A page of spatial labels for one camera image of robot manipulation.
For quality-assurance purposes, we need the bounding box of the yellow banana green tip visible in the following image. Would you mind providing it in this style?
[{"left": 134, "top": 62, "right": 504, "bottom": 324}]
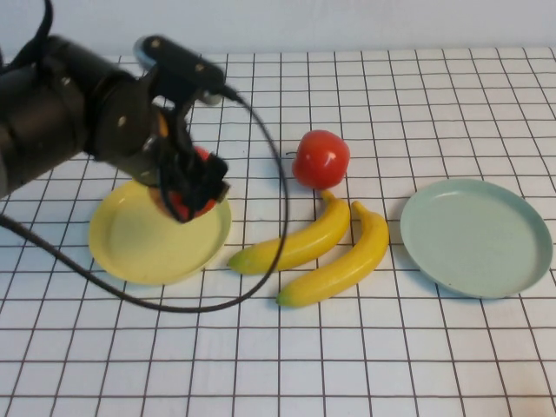
[
  {"left": 276, "top": 200, "right": 390, "bottom": 308},
  {"left": 228, "top": 189, "right": 352, "bottom": 275}
]

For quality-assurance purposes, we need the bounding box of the light blue round plate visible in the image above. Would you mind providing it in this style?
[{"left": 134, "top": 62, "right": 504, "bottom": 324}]
[{"left": 400, "top": 178, "right": 553, "bottom": 300}]

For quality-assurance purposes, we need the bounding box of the red apple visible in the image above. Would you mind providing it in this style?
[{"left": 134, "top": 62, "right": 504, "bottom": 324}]
[
  {"left": 149, "top": 146, "right": 218, "bottom": 222},
  {"left": 285, "top": 129, "right": 351, "bottom": 190}
]

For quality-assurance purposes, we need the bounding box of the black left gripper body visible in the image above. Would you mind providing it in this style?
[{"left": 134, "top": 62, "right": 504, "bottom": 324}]
[{"left": 86, "top": 72, "right": 193, "bottom": 192}]

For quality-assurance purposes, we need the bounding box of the white black-grid tablecloth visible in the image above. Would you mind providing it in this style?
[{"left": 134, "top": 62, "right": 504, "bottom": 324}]
[{"left": 0, "top": 48, "right": 556, "bottom": 417}]

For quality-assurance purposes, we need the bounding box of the black camera cable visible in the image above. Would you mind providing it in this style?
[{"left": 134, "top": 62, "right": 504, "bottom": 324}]
[{"left": 0, "top": 84, "right": 291, "bottom": 314}]

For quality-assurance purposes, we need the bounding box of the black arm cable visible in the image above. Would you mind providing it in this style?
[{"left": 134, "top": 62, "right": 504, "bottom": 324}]
[{"left": 32, "top": 0, "right": 56, "bottom": 44}]

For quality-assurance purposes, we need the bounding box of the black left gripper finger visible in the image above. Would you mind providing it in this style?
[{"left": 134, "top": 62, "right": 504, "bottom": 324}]
[
  {"left": 201, "top": 153, "right": 230, "bottom": 205},
  {"left": 160, "top": 159, "right": 205, "bottom": 224}
]

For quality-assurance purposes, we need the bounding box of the yellow round plate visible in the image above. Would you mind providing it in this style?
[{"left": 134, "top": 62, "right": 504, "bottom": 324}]
[{"left": 89, "top": 179, "right": 233, "bottom": 287}]

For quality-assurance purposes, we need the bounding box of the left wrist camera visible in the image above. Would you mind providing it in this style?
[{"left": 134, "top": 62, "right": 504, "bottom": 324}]
[{"left": 132, "top": 35, "right": 226, "bottom": 106}]

